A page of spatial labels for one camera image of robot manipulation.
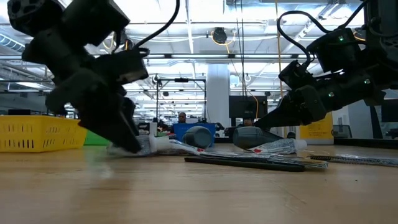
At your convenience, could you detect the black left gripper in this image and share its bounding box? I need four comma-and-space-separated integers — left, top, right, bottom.
45, 68, 143, 154

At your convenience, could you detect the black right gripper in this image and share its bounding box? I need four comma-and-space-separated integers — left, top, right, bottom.
253, 84, 327, 129

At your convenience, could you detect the grey travel bottle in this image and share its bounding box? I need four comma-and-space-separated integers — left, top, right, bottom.
182, 126, 213, 149
232, 126, 284, 149

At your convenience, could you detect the black comb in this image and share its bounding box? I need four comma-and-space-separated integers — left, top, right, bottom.
309, 154, 398, 167
184, 151, 329, 173

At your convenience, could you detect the green plastic basket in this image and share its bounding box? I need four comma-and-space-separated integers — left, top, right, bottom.
83, 130, 111, 146

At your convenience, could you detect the black monitor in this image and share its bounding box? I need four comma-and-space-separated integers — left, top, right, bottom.
381, 98, 398, 123
229, 95, 269, 119

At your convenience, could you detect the blue plastic basket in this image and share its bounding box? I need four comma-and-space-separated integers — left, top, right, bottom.
173, 123, 217, 147

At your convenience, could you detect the white building column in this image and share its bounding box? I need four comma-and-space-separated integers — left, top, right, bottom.
206, 63, 231, 128

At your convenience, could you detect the yellow plastic basket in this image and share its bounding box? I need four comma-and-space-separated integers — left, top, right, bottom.
0, 115, 88, 153

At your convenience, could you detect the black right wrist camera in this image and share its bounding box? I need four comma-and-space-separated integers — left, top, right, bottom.
279, 60, 315, 90

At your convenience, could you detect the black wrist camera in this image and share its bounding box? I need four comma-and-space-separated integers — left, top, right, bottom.
93, 49, 150, 85
279, 60, 315, 90

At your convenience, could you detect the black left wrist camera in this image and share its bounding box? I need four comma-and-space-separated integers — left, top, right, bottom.
93, 49, 150, 85

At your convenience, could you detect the yellow hanging cable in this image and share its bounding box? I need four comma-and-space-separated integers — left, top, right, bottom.
274, 0, 283, 98

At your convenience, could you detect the black stand frame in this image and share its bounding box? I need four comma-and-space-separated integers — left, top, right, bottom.
155, 77, 207, 124

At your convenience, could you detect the black hanging cable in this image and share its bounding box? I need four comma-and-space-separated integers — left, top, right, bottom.
234, 0, 247, 98

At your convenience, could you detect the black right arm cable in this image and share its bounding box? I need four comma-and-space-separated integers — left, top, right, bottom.
276, 10, 335, 65

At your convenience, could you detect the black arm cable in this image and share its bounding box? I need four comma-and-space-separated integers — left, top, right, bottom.
276, 10, 335, 65
132, 0, 181, 50

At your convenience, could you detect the black hanging cable reel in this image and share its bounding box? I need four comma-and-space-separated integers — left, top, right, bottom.
213, 27, 228, 45

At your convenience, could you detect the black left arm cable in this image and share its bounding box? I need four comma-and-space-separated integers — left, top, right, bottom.
132, 0, 181, 50

